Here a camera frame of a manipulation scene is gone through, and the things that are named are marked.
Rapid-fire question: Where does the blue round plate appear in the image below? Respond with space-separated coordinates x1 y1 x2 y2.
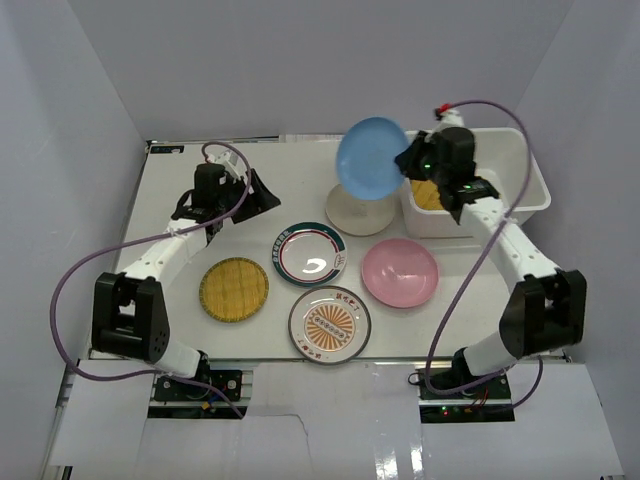
336 116 409 201

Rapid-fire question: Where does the green rimmed white plate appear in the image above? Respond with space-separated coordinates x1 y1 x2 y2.
271 221 347 287

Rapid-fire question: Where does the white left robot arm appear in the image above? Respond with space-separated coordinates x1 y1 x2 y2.
91 163 280 399

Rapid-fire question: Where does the white plastic bin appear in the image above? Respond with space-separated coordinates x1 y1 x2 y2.
400 128 551 239

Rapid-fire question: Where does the black label sticker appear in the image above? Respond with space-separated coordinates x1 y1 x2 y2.
149 145 184 154

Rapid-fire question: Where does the cream round plate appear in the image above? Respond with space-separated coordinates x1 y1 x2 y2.
325 184 396 237

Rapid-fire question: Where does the round woven bamboo tray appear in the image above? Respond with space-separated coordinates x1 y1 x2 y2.
199 257 269 323

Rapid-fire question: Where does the pink round plate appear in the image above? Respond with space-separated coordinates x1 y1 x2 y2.
361 238 439 309

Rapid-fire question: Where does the orange sunburst white plate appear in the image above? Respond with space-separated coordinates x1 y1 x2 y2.
288 286 372 365

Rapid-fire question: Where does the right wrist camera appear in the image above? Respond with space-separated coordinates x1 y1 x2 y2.
434 104 465 128

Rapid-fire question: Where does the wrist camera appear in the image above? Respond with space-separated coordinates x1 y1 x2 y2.
205 149 239 171
434 104 465 128

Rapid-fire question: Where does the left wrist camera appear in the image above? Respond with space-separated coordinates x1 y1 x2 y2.
205 149 239 171

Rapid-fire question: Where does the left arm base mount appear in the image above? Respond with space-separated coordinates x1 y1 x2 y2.
148 369 248 420

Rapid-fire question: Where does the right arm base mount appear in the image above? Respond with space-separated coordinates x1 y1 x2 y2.
407 369 515 425

